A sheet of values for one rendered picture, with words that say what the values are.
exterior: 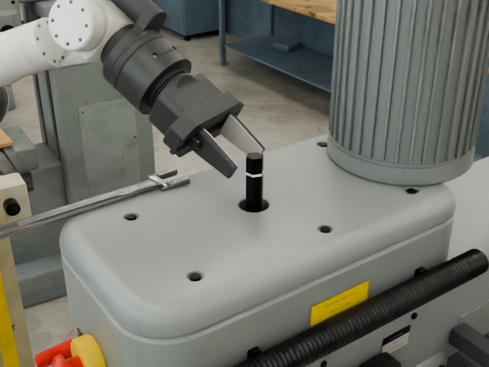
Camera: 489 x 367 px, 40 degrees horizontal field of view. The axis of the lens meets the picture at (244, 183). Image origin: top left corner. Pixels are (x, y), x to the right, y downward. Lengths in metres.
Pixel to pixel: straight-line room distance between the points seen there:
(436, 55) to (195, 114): 0.29
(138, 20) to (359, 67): 0.27
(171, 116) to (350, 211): 0.24
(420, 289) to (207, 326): 0.29
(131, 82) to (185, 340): 0.31
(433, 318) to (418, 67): 0.38
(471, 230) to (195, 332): 0.53
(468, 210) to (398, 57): 0.38
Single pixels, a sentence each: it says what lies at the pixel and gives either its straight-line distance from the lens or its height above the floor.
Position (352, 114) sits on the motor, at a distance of 0.87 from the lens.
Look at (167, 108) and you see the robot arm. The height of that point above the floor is 2.01.
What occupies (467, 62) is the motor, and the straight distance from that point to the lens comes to 0.85.
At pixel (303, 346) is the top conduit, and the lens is 0.75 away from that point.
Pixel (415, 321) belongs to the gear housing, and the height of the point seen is 1.70.
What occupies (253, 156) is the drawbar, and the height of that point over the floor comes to 1.96.
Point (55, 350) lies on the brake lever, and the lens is 0.91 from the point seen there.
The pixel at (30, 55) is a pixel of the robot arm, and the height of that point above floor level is 2.04.
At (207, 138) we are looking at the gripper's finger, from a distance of 0.78.
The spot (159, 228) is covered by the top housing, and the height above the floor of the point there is 1.89.
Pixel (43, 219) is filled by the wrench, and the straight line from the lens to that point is 0.81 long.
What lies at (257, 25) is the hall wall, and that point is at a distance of 8.09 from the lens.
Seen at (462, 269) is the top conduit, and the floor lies 1.80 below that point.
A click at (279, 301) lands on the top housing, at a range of 0.72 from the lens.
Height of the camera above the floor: 2.30
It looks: 28 degrees down
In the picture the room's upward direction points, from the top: straight up
